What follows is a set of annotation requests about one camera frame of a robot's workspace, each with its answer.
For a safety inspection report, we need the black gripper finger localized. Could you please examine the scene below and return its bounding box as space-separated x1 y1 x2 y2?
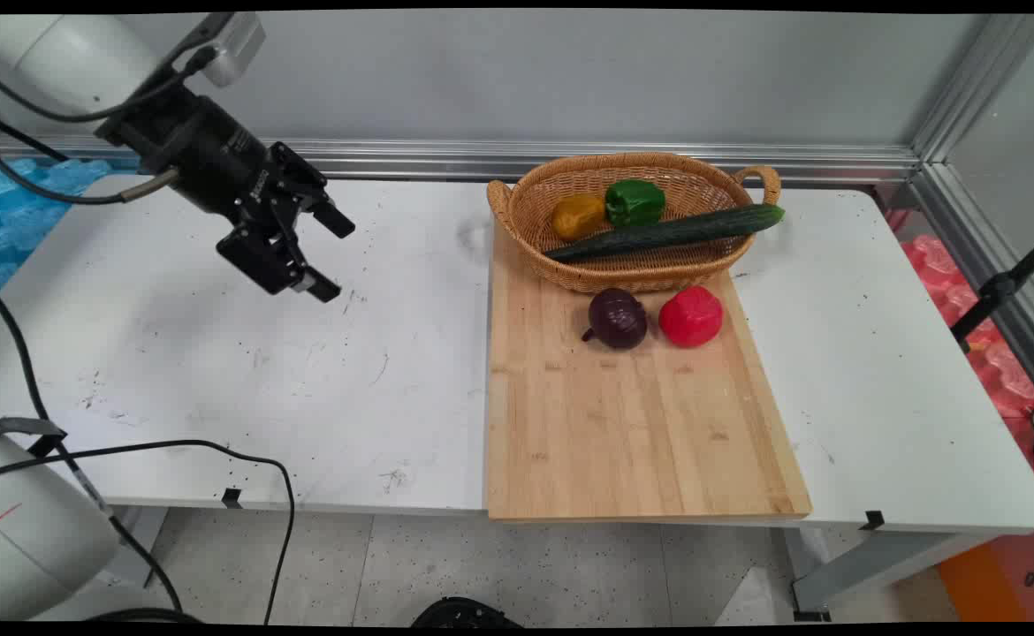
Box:
292 163 357 240
216 198 344 305

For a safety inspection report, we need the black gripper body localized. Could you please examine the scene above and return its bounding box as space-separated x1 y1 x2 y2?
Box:
95 87 331 223

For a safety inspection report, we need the dark green cucumber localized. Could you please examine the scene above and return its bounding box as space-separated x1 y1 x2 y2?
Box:
542 203 787 263

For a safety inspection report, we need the blue foam mat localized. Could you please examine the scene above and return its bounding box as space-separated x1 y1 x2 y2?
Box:
0 157 142 312

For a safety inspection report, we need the woven wicker basket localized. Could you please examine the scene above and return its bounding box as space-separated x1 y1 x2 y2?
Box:
486 152 783 295

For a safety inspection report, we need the yellow bell pepper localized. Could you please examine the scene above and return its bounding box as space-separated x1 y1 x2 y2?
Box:
551 193 608 244

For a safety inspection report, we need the purple onion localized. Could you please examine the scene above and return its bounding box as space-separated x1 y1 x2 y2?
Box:
581 288 650 352

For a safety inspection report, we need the green bell pepper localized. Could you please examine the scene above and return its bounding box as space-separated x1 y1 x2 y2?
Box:
604 179 667 228

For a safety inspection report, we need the grey table leg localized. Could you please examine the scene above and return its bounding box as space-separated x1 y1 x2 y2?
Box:
97 505 171 587
785 526 1006 622

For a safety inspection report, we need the wooden cutting board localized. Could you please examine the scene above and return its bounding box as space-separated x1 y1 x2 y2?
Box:
484 223 814 523

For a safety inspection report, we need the red bell pepper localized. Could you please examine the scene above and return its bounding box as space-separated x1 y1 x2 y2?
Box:
658 284 725 349

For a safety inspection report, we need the black round floor object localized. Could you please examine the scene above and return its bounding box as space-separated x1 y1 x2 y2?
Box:
409 597 525 628

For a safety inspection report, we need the black tripod stand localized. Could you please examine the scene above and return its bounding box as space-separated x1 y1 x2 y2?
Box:
950 227 1034 356

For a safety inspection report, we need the red foam mat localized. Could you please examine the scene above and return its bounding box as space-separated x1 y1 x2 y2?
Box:
886 208 1034 497

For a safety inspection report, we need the orange floor mat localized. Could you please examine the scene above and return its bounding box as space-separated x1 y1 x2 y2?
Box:
935 530 1034 625

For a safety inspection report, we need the black cable with grey plug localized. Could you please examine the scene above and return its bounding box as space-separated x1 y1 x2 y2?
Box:
0 110 180 206

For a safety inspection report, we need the aluminium frame rail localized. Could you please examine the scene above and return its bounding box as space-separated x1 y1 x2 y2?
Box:
0 137 924 186
910 162 1034 416

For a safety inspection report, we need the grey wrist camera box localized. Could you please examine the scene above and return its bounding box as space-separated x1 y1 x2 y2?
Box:
202 13 267 88

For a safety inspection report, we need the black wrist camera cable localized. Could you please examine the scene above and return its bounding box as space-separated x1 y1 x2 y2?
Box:
0 49 219 125

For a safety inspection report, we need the thin black looping cable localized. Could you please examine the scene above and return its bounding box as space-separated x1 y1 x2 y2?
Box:
0 439 297 625

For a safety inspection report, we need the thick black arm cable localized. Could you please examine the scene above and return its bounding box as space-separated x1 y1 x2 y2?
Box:
0 272 184 615

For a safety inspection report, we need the grey strap on arm base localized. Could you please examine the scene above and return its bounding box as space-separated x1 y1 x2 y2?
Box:
0 416 69 458

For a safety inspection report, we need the aluminium frame post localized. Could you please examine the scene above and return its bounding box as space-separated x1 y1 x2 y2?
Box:
910 13 1034 164

